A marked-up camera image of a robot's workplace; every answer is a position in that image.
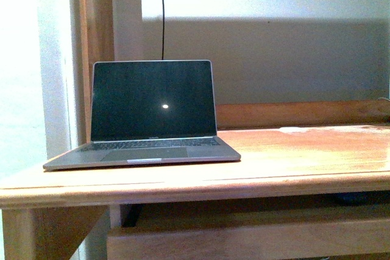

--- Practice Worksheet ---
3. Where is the black tray slide rail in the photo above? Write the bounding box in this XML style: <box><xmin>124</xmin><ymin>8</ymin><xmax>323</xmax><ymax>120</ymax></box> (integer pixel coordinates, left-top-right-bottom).
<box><xmin>121</xmin><ymin>205</ymin><xmax>143</xmax><ymax>228</ymax></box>

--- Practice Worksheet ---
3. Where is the wooden desk leg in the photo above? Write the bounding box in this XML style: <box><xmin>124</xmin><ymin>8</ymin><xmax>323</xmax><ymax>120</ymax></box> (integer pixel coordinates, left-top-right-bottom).
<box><xmin>2</xmin><ymin>206</ymin><xmax>107</xmax><ymax>259</ymax></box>

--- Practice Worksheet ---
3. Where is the wooden desk back rail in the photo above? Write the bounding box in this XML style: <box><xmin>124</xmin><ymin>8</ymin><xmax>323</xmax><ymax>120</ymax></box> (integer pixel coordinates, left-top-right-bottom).
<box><xmin>216</xmin><ymin>99</ymin><xmax>389</xmax><ymax>130</ymax></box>

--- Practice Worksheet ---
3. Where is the black hanging cable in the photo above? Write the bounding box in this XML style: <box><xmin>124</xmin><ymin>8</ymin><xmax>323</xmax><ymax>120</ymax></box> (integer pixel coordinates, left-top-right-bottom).
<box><xmin>156</xmin><ymin>0</ymin><xmax>166</xmax><ymax>61</ymax></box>

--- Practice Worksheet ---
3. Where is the wooden pull-out keyboard tray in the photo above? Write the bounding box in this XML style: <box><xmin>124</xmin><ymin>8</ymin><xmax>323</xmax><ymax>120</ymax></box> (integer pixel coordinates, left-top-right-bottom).
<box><xmin>107</xmin><ymin>205</ymin><xmax>389</xmax><ymax>259</ymax></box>

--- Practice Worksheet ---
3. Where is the wooden door frame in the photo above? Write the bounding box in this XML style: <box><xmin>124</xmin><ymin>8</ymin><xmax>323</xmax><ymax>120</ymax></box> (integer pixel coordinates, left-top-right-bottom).
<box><xmin>79</xmin><ymin>0</ymin><xmax>114</xmax><ymax>142</ymax></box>

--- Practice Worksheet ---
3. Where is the grey open laptop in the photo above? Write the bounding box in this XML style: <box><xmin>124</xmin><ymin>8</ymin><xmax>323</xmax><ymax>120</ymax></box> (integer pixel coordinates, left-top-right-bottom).
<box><xmin>43</xmin><ymin>60</ymin><xmax>241</xmax><ymax>171</ymax></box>

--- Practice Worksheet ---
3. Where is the dark grey computer mouse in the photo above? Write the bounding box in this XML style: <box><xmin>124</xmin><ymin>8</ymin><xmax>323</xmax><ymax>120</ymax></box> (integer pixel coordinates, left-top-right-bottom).
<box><xmin>333</xmin><ymin>191</ymin><xmax>389</xmax><ymax>206</ymax></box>

